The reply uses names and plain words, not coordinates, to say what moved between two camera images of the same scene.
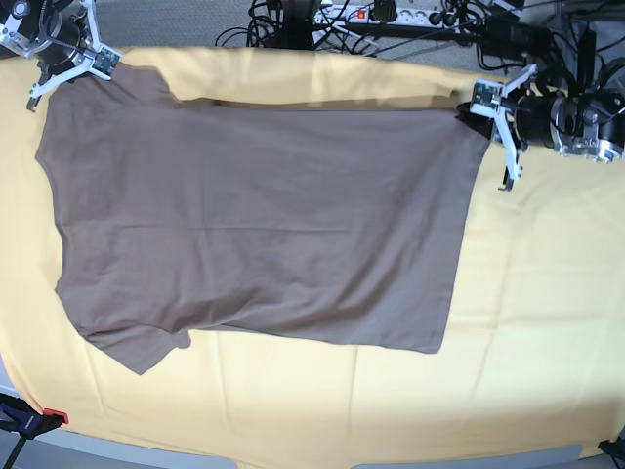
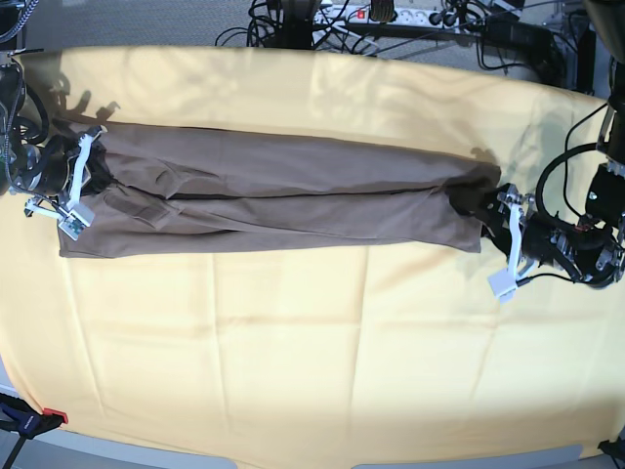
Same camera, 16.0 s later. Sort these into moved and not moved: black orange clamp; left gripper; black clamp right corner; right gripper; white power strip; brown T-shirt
Moved: left gripper; brown T-shirt; right gripper
Not moved: black orange clamp; black clamp right corner; white power strip
